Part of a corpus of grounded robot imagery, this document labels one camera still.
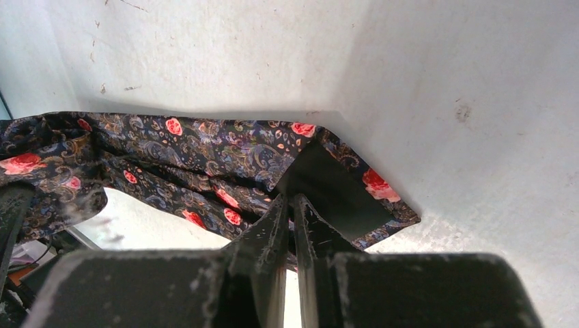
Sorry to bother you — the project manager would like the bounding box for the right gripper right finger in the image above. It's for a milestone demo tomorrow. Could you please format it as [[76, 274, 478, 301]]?
[[294, 195, 542, 327]]

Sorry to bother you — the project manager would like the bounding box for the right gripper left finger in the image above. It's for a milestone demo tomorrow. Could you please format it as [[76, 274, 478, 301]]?
[[23, 195, 289, 327]]

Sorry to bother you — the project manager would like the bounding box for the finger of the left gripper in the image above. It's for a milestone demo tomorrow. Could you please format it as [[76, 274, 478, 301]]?
[[1, 183, 35, 290]]

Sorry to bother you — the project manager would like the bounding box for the dark floral rose tie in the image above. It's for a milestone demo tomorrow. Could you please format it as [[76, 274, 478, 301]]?
[[1, 112, 421, 249]]

